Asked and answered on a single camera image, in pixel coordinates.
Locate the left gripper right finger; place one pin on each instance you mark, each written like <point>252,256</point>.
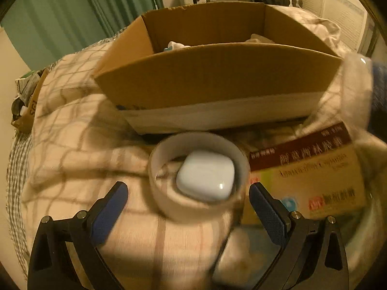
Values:
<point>312,253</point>

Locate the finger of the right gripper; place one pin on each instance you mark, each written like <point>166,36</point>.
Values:
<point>378,114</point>

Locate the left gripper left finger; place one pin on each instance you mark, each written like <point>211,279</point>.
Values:
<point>50,265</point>

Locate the red white medicine box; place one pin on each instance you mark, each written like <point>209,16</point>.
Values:
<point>318,174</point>

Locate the white earbuds case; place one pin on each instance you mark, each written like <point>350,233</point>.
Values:
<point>206,176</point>

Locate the white tape roll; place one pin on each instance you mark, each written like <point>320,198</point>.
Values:
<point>181,208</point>

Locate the white socks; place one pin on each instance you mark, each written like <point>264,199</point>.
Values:
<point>172,46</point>

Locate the grey checkered bed sheet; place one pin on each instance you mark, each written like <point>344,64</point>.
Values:
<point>16,176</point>

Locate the plaid beige blanket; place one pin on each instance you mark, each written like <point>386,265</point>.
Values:
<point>82,145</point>

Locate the white louvered wardrobe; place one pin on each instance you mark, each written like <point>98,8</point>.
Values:
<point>351,16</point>

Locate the large open cardboard box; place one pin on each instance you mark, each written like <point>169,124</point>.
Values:
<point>247,63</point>

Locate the small cardboard box with clutter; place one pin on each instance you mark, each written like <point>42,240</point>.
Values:
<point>24,105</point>

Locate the green curtain left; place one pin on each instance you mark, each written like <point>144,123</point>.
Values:
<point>43,31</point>

